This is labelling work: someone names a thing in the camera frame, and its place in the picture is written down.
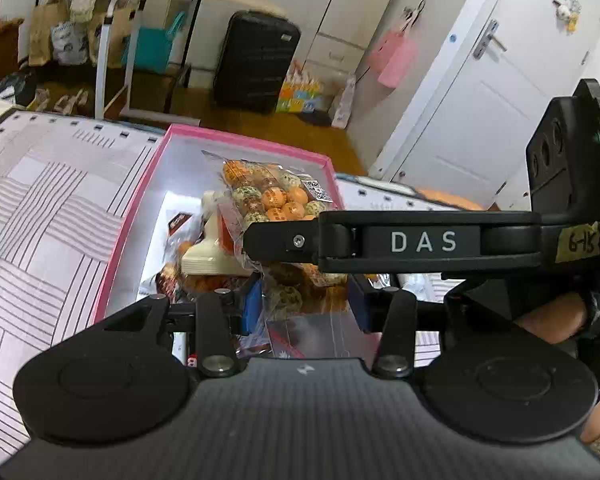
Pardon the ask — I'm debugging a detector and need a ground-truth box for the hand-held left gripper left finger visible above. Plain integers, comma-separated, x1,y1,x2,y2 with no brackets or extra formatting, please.
100,276,265,380

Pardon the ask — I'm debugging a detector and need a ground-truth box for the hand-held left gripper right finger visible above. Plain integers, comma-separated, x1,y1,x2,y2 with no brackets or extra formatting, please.
349,271,521,380

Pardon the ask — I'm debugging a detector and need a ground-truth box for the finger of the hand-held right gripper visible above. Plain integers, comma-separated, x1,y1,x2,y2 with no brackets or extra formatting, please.
241,209,543,277

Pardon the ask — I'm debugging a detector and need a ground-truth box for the clear bag of candy balls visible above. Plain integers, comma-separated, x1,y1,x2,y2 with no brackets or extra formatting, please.
200,149,381,361

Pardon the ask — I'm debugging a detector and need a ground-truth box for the white chocolate snack bar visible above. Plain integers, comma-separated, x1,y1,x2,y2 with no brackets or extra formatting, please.
150,260,201,306

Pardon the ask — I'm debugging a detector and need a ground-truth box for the pink cardboard box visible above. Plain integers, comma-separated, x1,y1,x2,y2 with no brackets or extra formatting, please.
91,124,348,326

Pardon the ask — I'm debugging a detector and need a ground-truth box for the person's right hand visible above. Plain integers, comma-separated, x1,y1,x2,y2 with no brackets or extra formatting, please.
512,291,590,345

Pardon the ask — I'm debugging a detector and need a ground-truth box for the cream plastic bottle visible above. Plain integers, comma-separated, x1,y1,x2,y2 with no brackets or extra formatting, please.
180,191,253,277

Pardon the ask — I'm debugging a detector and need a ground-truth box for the white door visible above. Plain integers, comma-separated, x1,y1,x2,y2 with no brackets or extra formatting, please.
375,0,600,211

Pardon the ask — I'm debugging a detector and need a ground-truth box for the dark snack packet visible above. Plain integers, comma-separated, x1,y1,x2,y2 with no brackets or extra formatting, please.
166,212,201,241

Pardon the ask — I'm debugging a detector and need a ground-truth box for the pink white packet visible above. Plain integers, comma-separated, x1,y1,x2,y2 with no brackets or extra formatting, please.
330,74,357,128

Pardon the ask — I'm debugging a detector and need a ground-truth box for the colourful printed box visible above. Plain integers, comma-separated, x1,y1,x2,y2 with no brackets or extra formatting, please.
275,60,326,115

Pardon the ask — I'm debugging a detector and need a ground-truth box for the hanging plush charm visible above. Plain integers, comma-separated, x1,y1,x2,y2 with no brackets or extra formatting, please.
549,0,584,32

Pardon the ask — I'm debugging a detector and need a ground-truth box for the pink paper bag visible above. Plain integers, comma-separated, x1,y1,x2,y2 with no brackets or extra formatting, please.
377,35,418,88
367,27,403,68

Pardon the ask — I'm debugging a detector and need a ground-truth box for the black suitcase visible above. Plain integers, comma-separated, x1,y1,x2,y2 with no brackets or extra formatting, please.
212,10,302,115

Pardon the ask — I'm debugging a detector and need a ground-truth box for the white wardrobe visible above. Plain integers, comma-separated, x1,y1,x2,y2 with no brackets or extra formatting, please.
187,0,481,96

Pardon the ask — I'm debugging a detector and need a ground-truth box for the teal tote bag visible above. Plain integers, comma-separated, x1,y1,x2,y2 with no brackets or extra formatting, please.
122,12,188,75

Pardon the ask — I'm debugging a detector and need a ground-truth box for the beige slipper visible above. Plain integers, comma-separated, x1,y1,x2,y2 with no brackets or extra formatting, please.
55,89,92,114

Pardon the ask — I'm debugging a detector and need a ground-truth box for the brown paper bag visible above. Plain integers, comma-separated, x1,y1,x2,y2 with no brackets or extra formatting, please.
27,2,71,67
87,7,136,68

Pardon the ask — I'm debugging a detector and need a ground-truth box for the white plastic bag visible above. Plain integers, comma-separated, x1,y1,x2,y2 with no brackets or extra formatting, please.
50,20,91,66

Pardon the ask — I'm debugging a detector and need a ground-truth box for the black bag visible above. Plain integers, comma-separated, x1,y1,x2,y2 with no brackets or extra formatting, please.
0,70,38,106

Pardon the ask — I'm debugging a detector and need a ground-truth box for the wooden nightstand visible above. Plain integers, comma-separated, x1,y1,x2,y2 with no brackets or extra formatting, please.
0,17,26,96

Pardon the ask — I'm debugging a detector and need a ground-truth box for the metal door handle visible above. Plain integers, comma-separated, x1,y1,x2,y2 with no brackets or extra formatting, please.
472,19,508,60

